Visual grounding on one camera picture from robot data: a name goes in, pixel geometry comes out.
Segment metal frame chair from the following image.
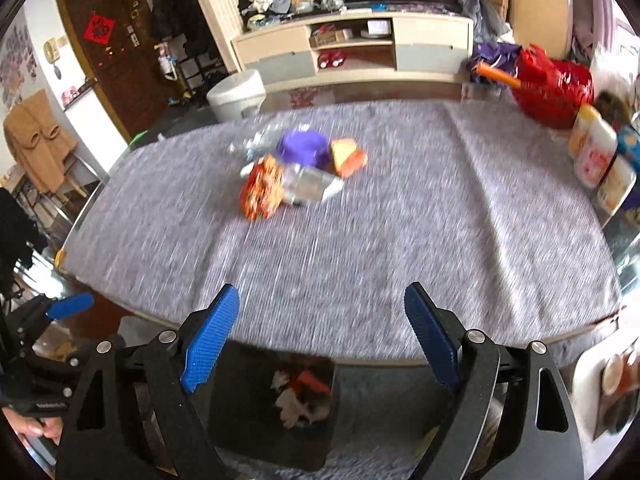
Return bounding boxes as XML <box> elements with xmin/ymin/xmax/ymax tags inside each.
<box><xmin>5</xmin><ymin>150</ymin><xmax>108</xmax><ymax>241</ymax></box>

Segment group of wall photos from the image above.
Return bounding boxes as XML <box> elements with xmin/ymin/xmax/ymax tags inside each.
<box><xmin>0</xmin><ymin>24</ymin><xmax>39</xmax><ymax>107</ymax></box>

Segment white bottle yellow label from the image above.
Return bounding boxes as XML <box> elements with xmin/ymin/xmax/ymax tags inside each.
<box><xmin>569</xmin><ymin>105</ymin><xmax>601</xmax><ymax>161</ymax></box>

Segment tan coat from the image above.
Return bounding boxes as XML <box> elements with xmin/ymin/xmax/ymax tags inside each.
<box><xmin>3</xmin><ymin>89</ymin><xmax>79</xmax><ymax>194</ymax></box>

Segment flat cardboard box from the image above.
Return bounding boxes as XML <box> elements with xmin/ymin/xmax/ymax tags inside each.
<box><xmin>310</xmin><ymin>30</ymin><xmax>354</xmax><ymax>47</ymax></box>

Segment black hanging coats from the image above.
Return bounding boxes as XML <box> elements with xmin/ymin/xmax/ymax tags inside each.
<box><xmin>149</xmin><ymin>0</ymin><xmax>212</xmax><ymax>57</ymax></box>

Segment silver foil wrapper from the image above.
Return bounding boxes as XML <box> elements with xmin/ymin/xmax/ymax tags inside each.
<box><xmin>281</xmin><ymin>165</ymin><xmax>346</xmax><ymax>207</ymax></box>

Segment grey plastic bag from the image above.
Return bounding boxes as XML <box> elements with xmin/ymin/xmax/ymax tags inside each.
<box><xmin>457</xmin><ymin>0</ymin><xmax>506</xmax><ymax>47</ymax></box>

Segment pink curtain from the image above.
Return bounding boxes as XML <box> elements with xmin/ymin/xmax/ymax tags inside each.
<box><xmin>570</xmin><ymin>0</ymin><xmax>640</xmax><ymax>58</ymax></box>

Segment black hanging cloth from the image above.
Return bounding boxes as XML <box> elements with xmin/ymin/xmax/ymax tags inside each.
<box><xmin>0</xmin><ymin>187</ymin><xmax>49</xmax><ymax>302</ymax></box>

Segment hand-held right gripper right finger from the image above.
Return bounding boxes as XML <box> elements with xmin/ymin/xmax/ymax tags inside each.
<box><xmin>404</xmin><ymin>282</ymin><xmax>586</xmax><ymax>480</ymax></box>

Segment blue round tin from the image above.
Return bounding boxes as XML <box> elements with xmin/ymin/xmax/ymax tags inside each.
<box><xmin>617</xmin><ymin>125</ymin><xmax>640</xmax><ymax>171</ymax></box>

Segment brown wooden door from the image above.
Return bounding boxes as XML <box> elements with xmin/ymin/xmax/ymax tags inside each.
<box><xmin>52</xmin><ymin>0</ymin><xmax>172</xmax><ymax>142</ymax></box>

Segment grey woven table cloth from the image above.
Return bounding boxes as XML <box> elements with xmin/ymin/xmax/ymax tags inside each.
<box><xmin>62</xmin><ymin>100</ymin><xmax>623</xmax><ymax>368</ymax></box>

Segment clear plastic wrapper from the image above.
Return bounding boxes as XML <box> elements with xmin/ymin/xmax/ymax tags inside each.
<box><xmin>230</xmin><ymin>122</ymin><xmax>283</xmax><ymax>161</ymax></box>

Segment orange stick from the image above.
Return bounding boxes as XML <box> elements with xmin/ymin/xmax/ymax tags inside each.
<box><xmin>476</xmin><ymin>61</ymin><xmax>521</xmax><ymax>89</ymax></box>

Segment small white device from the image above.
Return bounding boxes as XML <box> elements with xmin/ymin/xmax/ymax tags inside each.
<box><xmin>361</xmin><ymin>19</ymin><xmax>394</xmax><ymax>39</ymax></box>

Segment person's left hand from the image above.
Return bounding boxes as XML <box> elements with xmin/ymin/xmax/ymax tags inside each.
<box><xmin>0</xmin><ymin>405</ymin><xmax>66</xmax><ymax>447</ymax></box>

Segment orange yellow wrapper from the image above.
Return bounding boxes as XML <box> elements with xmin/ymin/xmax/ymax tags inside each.
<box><xmin>330</xmin><ymin>140</ymin><xmax>369</xmax><ymax>179</ymax></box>

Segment purple bag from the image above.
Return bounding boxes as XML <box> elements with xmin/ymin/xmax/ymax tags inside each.
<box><xmin>466</xmin><ymin>41</ymin><xmax>524</xmax><ymax>84</ymax></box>

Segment small white yellow bottle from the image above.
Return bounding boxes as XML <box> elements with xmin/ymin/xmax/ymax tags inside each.
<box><xmin>596</xmin><ymin>155</ymin><xmax>637</xmax><ymax>214</ymax></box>

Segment white tissue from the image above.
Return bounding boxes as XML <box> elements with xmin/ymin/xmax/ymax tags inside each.
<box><xmin>275</xmin><ymin>390</ymin><xmax>323</xmax><ymax>429</ymax></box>

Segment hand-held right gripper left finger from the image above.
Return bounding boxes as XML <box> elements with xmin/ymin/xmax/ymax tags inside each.
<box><xmin>55</xmin><ymin>284</ymin><xmax>242</xmax><ymax>480</ymax></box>

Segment red diamond door paper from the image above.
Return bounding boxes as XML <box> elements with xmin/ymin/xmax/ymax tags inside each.
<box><xmin>82</xmin><ymin>14</ymin><xmax>116</xmax><ymax>47</ymax></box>

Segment beige television cabinet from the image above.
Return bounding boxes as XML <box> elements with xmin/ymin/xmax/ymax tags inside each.
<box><xmin>231</xmin><ymin>11</ymin><xmax>474</xmax><ymax>92</ymax></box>

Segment clear plastic bags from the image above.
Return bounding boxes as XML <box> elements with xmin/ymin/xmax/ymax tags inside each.
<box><xmin>590</xmin><ymin>55</ymin><xmax>640</xmax><ymax>127</ymax></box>

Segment white bottle pink label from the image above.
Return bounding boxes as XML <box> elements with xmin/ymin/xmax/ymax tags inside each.
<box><xmin>574</xmin><ymin>120</ymin><xmax>619</xmax><ymax>189</ymax></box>

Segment white tray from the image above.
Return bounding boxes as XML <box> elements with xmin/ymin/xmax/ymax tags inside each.
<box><xmin>570</xmin><ymin>346</ymin><xmax>640</xmax><ymax>444</ymax></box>

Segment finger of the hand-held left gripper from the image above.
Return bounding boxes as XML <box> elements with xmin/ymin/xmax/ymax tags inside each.
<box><xmin>7</xmin><ymin>292</ymin><xmax>96</xmax><ymax>347</ymax></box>

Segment red paper cup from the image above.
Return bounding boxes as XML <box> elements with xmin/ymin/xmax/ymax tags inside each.
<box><xmin>291</xmin><ymin>370</ymin><xmax>332</xmax><ymax>395</ymax></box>

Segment white round stool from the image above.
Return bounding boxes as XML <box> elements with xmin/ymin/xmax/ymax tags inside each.
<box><xmin>206</xmin><ymin>69</ymin><xmax>267</xmax><ymax>122</ymax></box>

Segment white leaning board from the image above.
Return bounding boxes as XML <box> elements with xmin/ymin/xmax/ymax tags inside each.
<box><xmin>62</xmin><ymin>86</ymin><xmax>129</xmax><ymax>177</ymax></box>

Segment red orange snack bag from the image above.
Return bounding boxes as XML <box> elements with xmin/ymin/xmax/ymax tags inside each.
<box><xmin>240</xmin><ymin>155</ymin><xmax>286</xmax><ymax>222</ymax></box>

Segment black trash bin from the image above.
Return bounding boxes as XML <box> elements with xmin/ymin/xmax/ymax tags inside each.
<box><xmin>207</xmin><ymin>342</ymin><xmax>337</xmax><ymax>472</ymax></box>

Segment red plastic basket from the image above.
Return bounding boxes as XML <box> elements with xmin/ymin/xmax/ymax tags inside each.
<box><xmin>515</xmin><ymin>44</ymin><xmax>596</xmax><ymax>129</ymax></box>

